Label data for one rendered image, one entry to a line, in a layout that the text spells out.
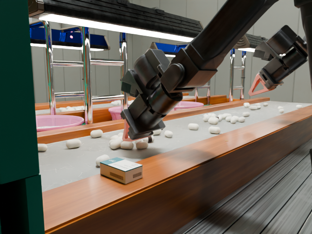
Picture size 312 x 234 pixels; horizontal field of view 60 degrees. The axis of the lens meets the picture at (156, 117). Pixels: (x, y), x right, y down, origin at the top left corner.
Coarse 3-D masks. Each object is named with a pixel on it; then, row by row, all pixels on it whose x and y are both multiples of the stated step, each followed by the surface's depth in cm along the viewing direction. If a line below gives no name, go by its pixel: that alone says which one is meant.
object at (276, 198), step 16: (304, 144) 97; (288, 160) 79; (304, 160) 79; (256, 176) 67; (272, 176) 67; (288, 176) 67; (304, 176) 67; (240, 192) 58; (256, 192) 58; (272, 192) 58; (288, 192) 58; (304, 192) 58; (224, 208) 51; (240, 208) 51; (256, 208) 51; (272, 208) 51; (288, 208) 51; (304, 208) 51; (192, 224) 45; (208, 224) 45; (224, 224) 45; (240, 224) 45; (256, 224) 45; (272, 224) 45; (288, 224) 45; (304, 224) 46
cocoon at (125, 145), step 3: (123, 141) 66; (126, 141) 66; (123, 144) 65; (126, 144) 65; (129, 144) 64; (132, 144) 65; (123, 147) 65; (126, 147) 65; (129, 147) 64; (132, 147) 65
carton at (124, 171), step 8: (112, 160) 43; (120, 160) 43; (104, 168) 41; (112, 168) 40; (120, 168) 39; (128, 168) 39; (136, 168) 40; (112, 176) 40; (120, 176) 39; (128, 176) 38; (136, 176) 40
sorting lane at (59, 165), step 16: (224, 112) 129; (240, 112) 129; (256, 112) 129; (272, 112) 129; (176, 128) 91; (208, 128) 91; (224, 128) 91; (48, 144) 70; (64, 144) 70; (96, 144) 70; (160, 144) 70; (176, 144) 70; (48, 160) 57; (64, 160) 57; (80, 160) 57; (128, 160) 57; (48, 176) 48; (64, 176) 48; (80, 176) 48
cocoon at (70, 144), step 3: (69, 141) 66; (72, 141) 66; (75, 141) 66; (78, 141) 66; (66, 144) 65; (69, 144) 65; (72, 144) 66; (75, 144) 66; (78, 144) 66; (69, 147) 66; (72, 147) 66; (75, 147) 66
